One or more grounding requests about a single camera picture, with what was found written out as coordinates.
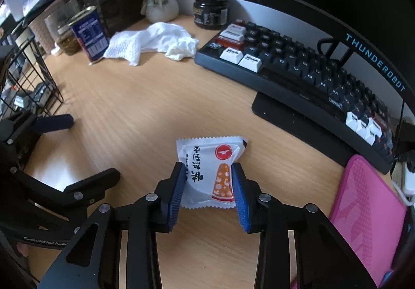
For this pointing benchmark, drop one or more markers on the blue tin can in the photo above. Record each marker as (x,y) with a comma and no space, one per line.
(89,36)

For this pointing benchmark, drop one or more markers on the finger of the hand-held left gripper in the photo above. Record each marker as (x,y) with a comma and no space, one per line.
(94,180)
(55,123)

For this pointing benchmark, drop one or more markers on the white cloth towel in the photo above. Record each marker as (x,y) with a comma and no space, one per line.
(139,41)

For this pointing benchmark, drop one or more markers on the clear glass jar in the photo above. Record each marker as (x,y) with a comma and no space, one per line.
(63,36)

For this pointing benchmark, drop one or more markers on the small ceramic plant pot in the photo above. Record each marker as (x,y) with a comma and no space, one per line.
(162,8)

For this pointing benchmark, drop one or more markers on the black mechanical keyboard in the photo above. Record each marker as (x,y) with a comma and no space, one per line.
(291,65)

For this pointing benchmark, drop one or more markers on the black power plug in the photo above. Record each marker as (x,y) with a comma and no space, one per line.
(407,136)

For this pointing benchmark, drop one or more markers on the white power strip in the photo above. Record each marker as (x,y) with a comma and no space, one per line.
(409,178)

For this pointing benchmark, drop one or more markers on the crumpled white tissue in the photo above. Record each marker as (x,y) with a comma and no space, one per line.
(181,50)

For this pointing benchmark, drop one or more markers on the person's left hand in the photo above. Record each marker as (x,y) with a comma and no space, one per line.
(22,249)

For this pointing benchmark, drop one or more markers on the white pizza print snack packet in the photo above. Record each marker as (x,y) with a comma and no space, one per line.
(207,159)

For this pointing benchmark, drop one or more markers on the black glass jar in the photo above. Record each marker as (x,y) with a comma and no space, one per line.
(210,11)

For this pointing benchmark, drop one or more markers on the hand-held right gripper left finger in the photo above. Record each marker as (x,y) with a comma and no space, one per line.
(176,198)

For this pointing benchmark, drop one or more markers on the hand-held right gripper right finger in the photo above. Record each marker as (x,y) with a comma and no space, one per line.
(240,201)

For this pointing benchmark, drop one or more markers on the pink mouse mat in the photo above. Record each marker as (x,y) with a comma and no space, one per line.
(363,211)

